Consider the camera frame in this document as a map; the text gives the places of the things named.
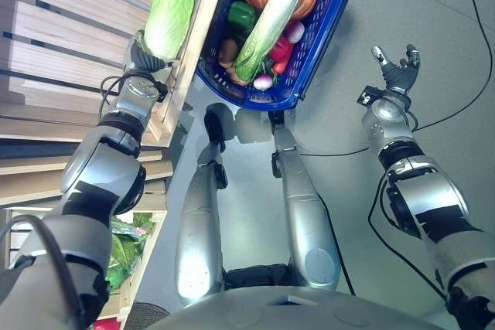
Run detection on wooden crate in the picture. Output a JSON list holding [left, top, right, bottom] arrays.
[[0, 208, 168, 330]]

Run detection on green bell pepper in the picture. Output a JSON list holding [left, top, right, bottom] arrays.
[[227, 1, 258, 32]]

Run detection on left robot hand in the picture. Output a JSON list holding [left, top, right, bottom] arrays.
[[127, 29, 180, 73]]

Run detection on red bell pepper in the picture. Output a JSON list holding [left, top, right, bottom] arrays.
[[268, 36, 295, 63]]

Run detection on pink white radish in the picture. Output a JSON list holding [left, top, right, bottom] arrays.
[[252, 74, 274, 91]]

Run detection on purple white onion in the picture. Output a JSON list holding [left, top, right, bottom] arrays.
[[285, 21, 306, 44]]

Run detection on silver robot torso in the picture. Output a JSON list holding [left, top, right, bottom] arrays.
[[143, 285, 446, 330]]

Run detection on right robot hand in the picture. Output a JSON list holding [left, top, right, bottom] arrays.
[[370, 44, 422, 96]]

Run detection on black floor cable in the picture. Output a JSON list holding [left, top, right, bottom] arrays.
[[295, 0, 494, 158]]

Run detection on wooden shelf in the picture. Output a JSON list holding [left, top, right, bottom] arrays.
[[0, 0, 233, 207]]

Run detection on brown potato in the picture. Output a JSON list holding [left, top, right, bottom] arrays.
[[219, 37, 239, 65]]

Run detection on green napa cabbage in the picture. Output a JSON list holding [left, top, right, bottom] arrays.
[[142, 0, 196, 61]]

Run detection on long napa cabbage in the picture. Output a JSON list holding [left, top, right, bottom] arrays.
[[234, 0, 303, 82]]

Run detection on blue plastic basket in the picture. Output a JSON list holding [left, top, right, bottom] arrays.
[[195, 0, 364, 112]]

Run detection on leafy green vegetables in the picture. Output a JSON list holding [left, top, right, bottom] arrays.
[[104, 212, 155, 292]]

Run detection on left silver robot leg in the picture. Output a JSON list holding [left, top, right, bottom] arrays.
[[174, 112, 229, 309]]

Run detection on red chili pepper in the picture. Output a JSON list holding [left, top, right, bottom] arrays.
[[271, 57, 292, 76]]

